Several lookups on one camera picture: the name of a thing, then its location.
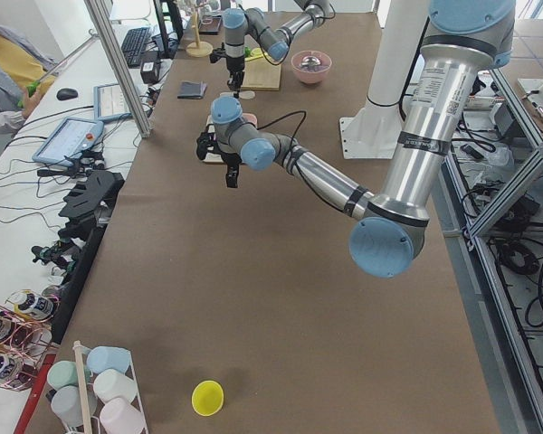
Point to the black tool holder rack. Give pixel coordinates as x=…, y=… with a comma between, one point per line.
x=81, y=204

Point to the large pink bowl with ice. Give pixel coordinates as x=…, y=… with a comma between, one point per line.
x=311, y=77

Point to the wooden stand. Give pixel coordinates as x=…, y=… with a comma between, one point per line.
x=197, y=48

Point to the seated person yellow shirt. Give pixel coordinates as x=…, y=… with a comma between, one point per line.
x=24, y=77

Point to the black power adapter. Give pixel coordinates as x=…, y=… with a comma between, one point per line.
x=150, y=67

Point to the copper wire bottle rack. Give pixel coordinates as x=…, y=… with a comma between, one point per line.
x=26, y=342

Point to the bamboo cutting board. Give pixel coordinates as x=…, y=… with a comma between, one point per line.
x=261, y=75

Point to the cream rabbit tray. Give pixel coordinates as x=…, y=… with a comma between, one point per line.
x=207, y=150

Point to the mint green cup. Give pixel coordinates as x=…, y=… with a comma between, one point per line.
x=62, y=374

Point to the black computer mouse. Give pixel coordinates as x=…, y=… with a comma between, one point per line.
x=66, y=94

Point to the light blue cup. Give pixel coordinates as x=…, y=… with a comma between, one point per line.
x=102, y=358

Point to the aluminium frame post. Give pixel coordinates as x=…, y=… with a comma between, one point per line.
x=99, y=16

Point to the wooden cup rack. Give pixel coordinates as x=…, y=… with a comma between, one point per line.
x=91, y=405

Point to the pink cup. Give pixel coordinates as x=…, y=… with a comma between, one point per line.
x=118, y=416

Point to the small pink bowl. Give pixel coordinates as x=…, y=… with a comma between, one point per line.
x=251, y=118

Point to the grey folded cloth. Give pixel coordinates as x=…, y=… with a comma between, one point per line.
x=191, y=90

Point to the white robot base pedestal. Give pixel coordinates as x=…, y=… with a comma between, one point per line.
x=372, y=133

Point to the grey cup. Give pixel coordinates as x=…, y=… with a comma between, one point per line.
x=66, y=405

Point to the yellow plastic spoon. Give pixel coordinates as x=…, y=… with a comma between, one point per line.
x=254, y=54

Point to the blue teach pendant tablet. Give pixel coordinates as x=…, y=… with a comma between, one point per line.
x=68, y=141

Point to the white cup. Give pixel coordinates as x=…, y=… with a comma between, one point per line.
x=111, y=384

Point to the black keyboard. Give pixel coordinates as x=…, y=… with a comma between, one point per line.
x=134, y=45

